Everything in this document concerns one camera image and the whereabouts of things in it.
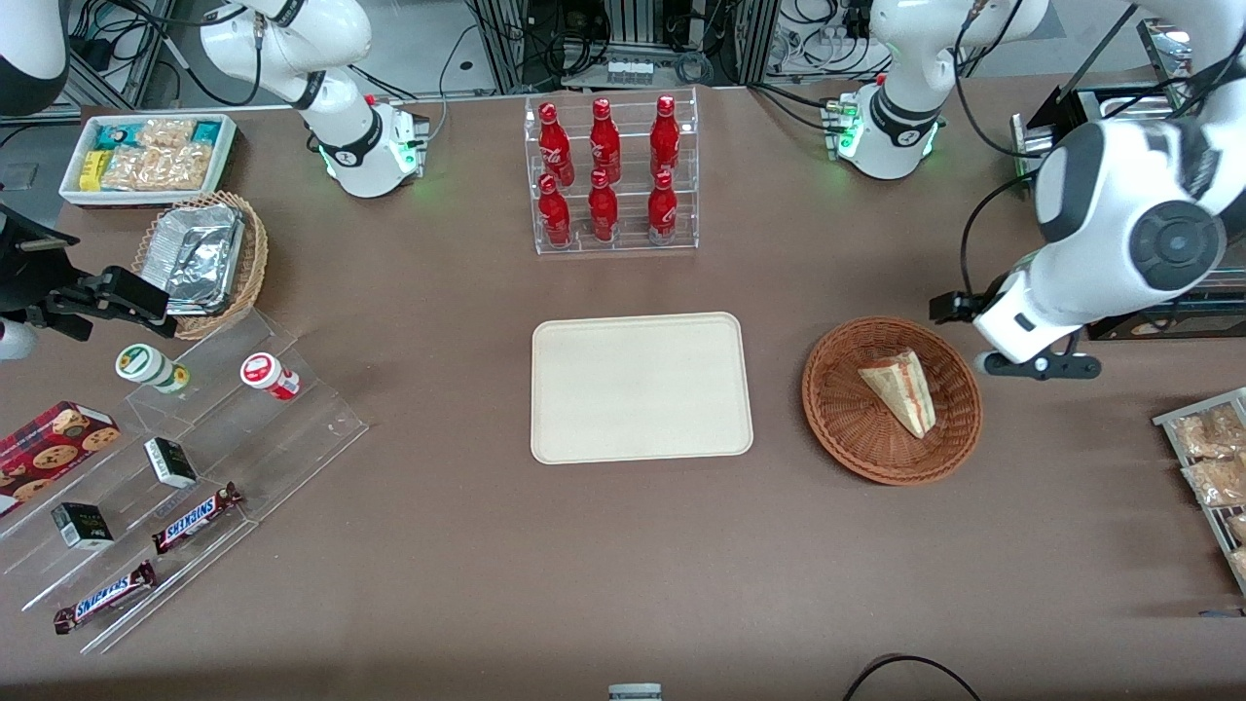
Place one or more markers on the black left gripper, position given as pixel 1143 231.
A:
pixel 956 306

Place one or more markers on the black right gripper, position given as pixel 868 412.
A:
pixel 29 276

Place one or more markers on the triangle sandwich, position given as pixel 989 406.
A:
pixel 900 389

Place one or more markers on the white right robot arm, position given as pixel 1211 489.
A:
pixel 360 146

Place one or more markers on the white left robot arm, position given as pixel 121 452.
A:
pixel 1081 204

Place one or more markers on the light wicker basket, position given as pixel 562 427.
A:
pixel 255 263

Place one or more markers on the brown wicker basket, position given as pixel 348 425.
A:
pixel 857 428

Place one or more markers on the cream plastic tray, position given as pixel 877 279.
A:
pixel 641 387

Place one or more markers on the green lid white bottle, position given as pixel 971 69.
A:
pixel 148 366

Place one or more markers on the stacked foil containers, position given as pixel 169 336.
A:
pixel 200 255

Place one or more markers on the white snack bin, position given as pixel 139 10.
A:
pixel 73 190

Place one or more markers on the yellow snack packet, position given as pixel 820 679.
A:
pixel 92 168

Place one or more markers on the clear bag of crackers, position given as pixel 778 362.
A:
pixel 161 167

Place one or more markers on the teal snack packet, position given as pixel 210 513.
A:
pixel 115 135
pixel 206 130

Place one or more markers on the red lid white bottle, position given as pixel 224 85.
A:
pixel 268 375

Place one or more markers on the red cookie box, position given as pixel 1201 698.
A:
pixel 49 448

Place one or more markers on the small black box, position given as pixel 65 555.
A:
pixel 82 526
pixel 170 462

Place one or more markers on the clear bag of snacks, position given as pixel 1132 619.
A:
pixel 1212 433
pixel 1217 481

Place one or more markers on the clear acrylic stepped stand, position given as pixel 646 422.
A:
pixel 282 438

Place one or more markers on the Snickers bar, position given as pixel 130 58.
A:
pixel 195 518
pixel 105 596

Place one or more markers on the black hot food warmer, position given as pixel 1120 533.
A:
pixel 1071 107

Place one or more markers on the steel warmer pan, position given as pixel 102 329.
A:
pixel 1134 102

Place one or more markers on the red cola bottle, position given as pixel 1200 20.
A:
pixel 553 141
pixel 603 209
pixel 604 136
pixel 554 214
pixel 665 131
pixel 662 209

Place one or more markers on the clear acrylic bottle rack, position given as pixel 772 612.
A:
pixel 613 248

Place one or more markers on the white power strip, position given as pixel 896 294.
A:
pixel 630 71

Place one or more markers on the small grey device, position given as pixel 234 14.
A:
pixel 635 693

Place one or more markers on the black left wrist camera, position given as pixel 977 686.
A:
pixel 957 307

